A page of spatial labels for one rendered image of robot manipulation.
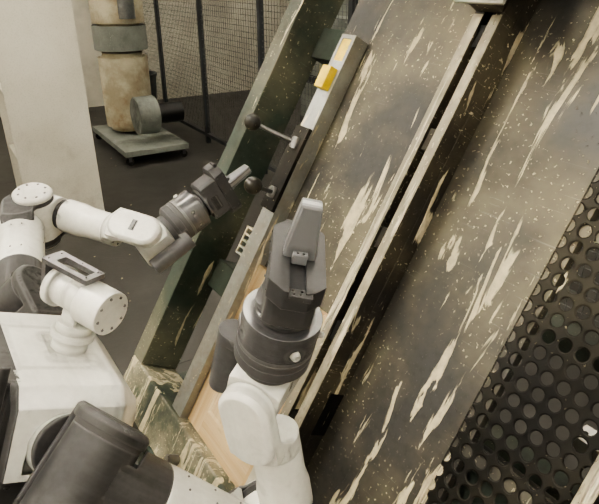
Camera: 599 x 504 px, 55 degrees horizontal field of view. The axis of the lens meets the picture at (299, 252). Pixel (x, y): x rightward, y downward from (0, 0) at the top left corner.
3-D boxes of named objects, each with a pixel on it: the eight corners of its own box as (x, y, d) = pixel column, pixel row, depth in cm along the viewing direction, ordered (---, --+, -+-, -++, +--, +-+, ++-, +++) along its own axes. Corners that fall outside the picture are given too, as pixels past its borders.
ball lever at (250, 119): (295, 152, 130) (240, 126, 127) (302, 137, 129) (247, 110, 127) (297, 153, 126) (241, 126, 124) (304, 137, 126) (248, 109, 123)
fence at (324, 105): (185, 406, 141) (171, 405, 139) (354, 42, 129) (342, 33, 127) (194, 418, 137) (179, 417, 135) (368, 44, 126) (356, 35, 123)
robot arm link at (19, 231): (4, 235, 126) (1, 303, 110) (-9, 184, 119) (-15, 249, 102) (61, 229, 130) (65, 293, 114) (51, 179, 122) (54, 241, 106)
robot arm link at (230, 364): (294, 381, 60) (274, 446, 66) (331, 322, 68) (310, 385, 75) (201, 334, 62) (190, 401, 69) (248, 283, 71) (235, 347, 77)
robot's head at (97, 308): (84, 354, 80) (100, 296, 78) (32, 323, 83) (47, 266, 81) (117, 343, 86) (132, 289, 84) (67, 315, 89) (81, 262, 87)
